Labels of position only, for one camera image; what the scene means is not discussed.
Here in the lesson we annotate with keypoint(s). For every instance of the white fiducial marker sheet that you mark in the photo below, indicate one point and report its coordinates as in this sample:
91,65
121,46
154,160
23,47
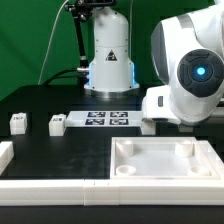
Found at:
104,119

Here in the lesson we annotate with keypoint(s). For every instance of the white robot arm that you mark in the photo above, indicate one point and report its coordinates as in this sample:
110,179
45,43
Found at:
188,57

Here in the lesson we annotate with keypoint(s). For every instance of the white square table top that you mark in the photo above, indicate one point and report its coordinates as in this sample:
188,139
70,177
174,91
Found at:
164,158

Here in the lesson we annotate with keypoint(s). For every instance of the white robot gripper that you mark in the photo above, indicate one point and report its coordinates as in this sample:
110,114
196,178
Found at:
155,105

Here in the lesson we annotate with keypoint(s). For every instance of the white U-shaped obstacle fence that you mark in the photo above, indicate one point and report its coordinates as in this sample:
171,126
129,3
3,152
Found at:
111,192

